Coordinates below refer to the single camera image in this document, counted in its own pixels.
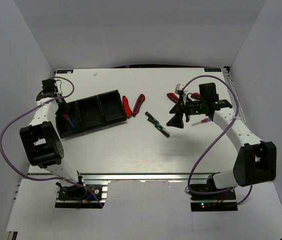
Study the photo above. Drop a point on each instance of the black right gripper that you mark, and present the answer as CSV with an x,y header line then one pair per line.
x,y
179,109

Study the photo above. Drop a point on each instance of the aluminium front rail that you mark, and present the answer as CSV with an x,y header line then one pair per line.
x,y
136,176

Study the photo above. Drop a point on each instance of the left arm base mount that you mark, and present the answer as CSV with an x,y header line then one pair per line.
x,y
75,193

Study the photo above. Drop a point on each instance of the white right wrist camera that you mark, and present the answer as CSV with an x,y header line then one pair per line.
x,y
180,90

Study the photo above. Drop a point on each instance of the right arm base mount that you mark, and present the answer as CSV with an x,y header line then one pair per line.
x,y
213,203

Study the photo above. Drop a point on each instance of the blue label left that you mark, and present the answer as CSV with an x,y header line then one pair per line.
x,y
64,71

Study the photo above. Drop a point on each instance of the black three-compartment tray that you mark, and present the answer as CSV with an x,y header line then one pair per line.
x,y
92,112

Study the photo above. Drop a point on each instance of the blue red screwdriver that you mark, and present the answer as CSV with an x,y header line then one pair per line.
x,y
206,120
69,121

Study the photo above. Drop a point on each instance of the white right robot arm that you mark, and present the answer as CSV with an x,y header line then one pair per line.
x,y
256,161

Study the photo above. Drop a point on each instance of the blue label right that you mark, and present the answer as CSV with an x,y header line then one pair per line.
x,y
212,70

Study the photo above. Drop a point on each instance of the red black utility knife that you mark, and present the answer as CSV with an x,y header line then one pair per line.
x,y
127,108

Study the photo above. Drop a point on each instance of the green black precision screwdriver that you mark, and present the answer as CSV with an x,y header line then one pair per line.
x,y
150,116
155,123
162,130

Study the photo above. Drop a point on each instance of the blue label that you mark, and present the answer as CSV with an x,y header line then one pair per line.
x,y
212,70
64,71

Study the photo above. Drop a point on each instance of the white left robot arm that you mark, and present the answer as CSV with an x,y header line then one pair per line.
x,y
40,138

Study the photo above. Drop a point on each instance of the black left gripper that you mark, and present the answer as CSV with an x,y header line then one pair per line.
x,y
65,107

